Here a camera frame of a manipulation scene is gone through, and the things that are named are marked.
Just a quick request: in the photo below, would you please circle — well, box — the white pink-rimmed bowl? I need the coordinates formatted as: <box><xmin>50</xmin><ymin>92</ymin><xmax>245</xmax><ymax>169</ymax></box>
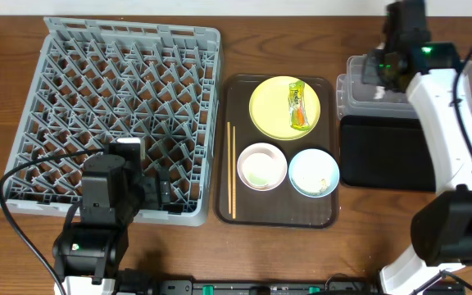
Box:
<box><xmin>237</xmin><ymin>143</ymin><xmax>288</xmax><ymax>192</ymax></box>

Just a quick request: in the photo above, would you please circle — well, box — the green orange snack wrapper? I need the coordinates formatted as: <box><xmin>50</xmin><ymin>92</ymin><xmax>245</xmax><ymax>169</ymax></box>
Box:
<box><xmin>288</xmin><ymin>80</ymin><xmax>310</xmax><ymax>130</ymax></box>

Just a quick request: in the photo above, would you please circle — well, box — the light blue bowl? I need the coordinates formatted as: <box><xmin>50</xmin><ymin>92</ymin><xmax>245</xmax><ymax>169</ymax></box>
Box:
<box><xmin>288</xmin><ymin>148</ymin><xmax>340</xmax><ymax>198</ymax></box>

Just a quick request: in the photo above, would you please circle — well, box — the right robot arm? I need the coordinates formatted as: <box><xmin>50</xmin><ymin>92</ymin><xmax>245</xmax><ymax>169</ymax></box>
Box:
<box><xmin>361</xmin><ymin>0</ymin><xmax>472</xmax><ymax>294</ymax></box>

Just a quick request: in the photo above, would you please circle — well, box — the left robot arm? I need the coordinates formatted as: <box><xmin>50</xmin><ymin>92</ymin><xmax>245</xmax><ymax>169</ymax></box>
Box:
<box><xmin>52</xmin><ymin>154</ymin><xmax>170</xmax><ymax>294</ymax></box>

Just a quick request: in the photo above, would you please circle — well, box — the clear plastic waste bin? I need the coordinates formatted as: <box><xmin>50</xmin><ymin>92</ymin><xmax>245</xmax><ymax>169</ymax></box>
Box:
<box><xmin>336</xmin><ymin>56</ymin><xmax>472</xmax><ymax>120</ymax></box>

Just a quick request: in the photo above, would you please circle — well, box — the black rectangular waste tray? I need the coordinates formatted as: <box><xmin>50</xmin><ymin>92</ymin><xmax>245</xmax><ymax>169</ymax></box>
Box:
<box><xmin>339</xmin><ymin>115</ymin><xmax>435</xmax><ymax>193</ymax></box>

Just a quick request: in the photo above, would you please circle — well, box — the grey plastic dishwasher rack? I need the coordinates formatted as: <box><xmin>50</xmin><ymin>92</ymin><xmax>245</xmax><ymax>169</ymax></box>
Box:
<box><xmin>4</xmin><ymin>17</ymin><xmax>223</xmax><ymax>226</ymax></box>

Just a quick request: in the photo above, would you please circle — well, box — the wooden chopstick right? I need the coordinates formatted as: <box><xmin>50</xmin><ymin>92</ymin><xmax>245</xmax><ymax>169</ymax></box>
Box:
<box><xmin>232</xmin><ymin>125</ymin><xmax>237</xmax><ymax>219</ymax></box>

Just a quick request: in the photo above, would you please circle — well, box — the wooden chopstick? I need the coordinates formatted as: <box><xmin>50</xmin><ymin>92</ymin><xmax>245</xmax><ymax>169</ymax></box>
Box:
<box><xmin>232</xmin><ymin>125</ymin><xmax>237</xmax><ymax>219</ymax></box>
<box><xmin>226</xmin><ymin>121</ymin><xmax>232</xmax><ymax>215</ymax></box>

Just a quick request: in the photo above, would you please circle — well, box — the wooden chopstick left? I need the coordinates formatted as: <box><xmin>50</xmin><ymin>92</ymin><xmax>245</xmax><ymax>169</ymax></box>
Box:
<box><xmin>226</xmin><ymin>121</ymin><xmax>232</xmax><ymax>215</ymax></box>

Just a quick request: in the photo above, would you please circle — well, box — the dark brown serving tray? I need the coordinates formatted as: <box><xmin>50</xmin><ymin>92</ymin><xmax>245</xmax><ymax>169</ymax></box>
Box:
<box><xmin>213</xmin><ymin>75</ymin><xmax>339</xmax><ymax>229</ymax></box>

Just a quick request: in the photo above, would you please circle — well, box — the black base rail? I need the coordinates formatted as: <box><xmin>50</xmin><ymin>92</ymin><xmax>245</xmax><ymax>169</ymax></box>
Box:
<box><xmin>115</xmin><ymin>279</ymin><xmax>383</xmax><ymax>295</ymax></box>

